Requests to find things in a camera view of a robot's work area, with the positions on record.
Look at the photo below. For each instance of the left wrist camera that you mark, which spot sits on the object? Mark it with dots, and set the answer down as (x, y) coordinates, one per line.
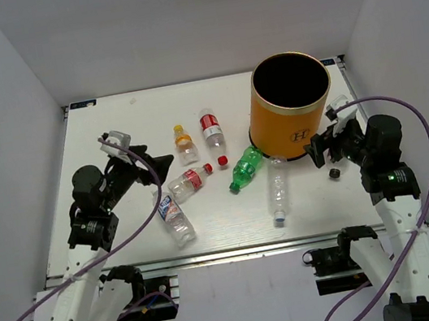
(115, 143)

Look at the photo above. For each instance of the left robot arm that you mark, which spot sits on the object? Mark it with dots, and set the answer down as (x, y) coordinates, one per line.
(87, 294)

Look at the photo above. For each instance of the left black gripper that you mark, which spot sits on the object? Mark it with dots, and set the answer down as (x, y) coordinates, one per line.
(143, 175)

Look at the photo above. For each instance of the upright-lying red label bottle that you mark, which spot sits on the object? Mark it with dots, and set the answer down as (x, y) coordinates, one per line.
(213, 135)

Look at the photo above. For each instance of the clear white cap bottle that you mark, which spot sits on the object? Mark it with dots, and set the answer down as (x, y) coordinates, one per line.
(279, 204)

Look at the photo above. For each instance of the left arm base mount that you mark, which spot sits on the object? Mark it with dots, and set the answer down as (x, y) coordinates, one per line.
(153, 299)

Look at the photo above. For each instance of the blue label water bottle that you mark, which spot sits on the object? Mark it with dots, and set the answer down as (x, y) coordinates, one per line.
(175, 221)

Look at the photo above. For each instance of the orange cap small bottle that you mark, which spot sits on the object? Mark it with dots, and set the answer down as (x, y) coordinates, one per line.
(185, 147)

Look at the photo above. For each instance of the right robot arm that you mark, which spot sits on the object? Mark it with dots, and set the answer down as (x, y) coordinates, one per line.
(402, 281)

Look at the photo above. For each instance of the black bottle cap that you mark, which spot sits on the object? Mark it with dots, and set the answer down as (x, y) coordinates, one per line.
(334, 173)

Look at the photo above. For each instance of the green plastic bottle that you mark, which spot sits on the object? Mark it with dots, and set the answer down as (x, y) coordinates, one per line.
(246, 168)

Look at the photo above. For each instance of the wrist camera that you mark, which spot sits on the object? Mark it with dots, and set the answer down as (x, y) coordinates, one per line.
(115, 143)
(340, 118)

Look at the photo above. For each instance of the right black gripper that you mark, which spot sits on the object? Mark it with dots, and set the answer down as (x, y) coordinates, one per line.
(328, 139)

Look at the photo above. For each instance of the red label coke bottle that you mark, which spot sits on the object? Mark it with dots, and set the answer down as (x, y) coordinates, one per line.
(189, 182)

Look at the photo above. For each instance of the orange cylindrical bin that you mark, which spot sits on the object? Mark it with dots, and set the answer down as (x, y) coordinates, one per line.
(288, 94)

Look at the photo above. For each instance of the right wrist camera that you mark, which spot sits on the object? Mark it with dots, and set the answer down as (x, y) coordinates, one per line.
(340, 118)

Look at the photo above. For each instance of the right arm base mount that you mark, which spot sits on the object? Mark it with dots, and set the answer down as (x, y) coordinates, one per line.
(334, 269)

